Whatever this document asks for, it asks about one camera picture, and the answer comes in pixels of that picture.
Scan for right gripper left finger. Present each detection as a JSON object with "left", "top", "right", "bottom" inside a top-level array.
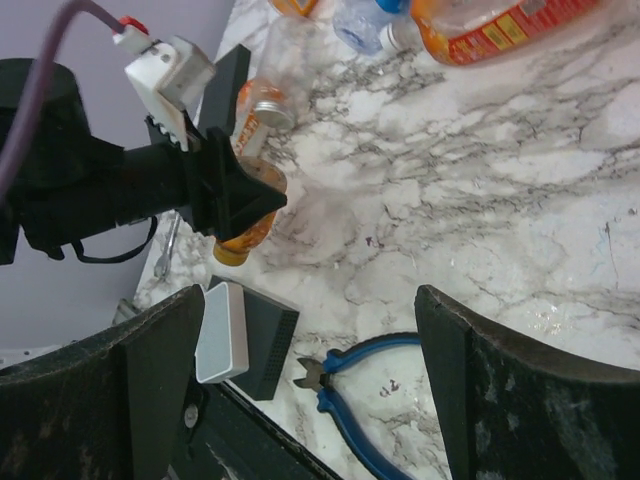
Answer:
[{"left": 1, "top": 285, "right": 205, "bottom": 479}]

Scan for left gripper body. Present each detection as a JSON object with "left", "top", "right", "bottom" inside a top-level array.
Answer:
[{"left": 117, "top": 117, "right": 225, "bottom": 235}]

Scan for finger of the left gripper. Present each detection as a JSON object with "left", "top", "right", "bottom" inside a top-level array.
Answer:
[
  {"left": 198, "top": 44, "right": 251, "bottom": 136},
  {"left": 205, "top": 128, "right": 287, "bottom": 241}
]

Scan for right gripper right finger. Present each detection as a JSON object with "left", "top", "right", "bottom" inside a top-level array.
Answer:
[{"left": 415, "top": 285, "right": 639, "bottom": 479}]

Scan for large crushed orange bottle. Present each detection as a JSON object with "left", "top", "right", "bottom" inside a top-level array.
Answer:
[{"left": 379, "top": 0, "right": 600, "bottom": 67}]

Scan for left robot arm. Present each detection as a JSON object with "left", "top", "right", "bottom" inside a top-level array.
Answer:
[{"left": 1, "top": 46, "right": 287, "bottom": 265}]

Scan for tall orange label bottle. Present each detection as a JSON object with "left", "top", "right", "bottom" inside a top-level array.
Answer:
[{"left": 231, "top": 77, "right": 291, "bottom": 157}]

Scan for silver wrench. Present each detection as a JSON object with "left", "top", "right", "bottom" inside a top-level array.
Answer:
[{"left": 154, "top": 213, "right": 181, "bottom": 280}]

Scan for small orange juice bottle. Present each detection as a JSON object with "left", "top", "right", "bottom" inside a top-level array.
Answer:
[{"left": 270, "top": 0, "right": 318, "bottom": 17}]

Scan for white rounded box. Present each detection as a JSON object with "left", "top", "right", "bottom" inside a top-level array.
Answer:
[{"left": 195, "top": 281, "right": 249, "bottom": 384}]

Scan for blue label water bottle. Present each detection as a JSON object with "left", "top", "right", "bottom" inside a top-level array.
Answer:
[{"left": 332, "top": 0, "right": 410, "bottom": 56}]

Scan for blue handle pliers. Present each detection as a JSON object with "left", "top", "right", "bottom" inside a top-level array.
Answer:
[{"left": 293, "top": 332, "right": 421, "bottom": 479}]

